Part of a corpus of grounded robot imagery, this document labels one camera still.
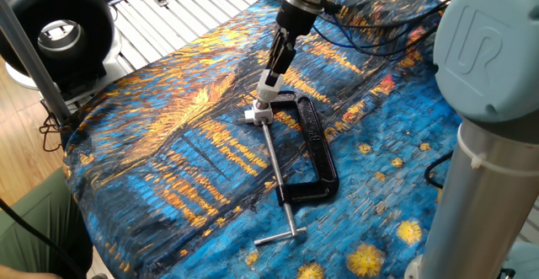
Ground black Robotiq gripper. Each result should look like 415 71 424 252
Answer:
264 0 324 88

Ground white light bulb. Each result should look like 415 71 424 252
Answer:
255 68 286 111

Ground black C-clamp with silver screw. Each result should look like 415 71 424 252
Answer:
254 91 340 246

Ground white plug socket adapter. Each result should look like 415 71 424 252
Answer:
238 101 275 126

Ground starry night print tablecloth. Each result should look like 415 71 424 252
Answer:
62 0 464 279

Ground green trousers leg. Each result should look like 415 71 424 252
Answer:
0 167 93 279

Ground thin blue cable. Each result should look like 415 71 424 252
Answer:
313 15 422 56

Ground black wrist cable bundle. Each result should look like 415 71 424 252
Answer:
311 0 458 56

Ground short black base cable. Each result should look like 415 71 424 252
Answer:
424 150 454 190

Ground tangled thin black cable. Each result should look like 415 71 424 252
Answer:
38 100 64 153

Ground grey metal post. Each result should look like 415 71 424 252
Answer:
0 0 72 124

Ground black round ring fan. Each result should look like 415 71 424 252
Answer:
0 0 123 93

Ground thick black cable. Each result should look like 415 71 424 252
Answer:
0 198 85 279

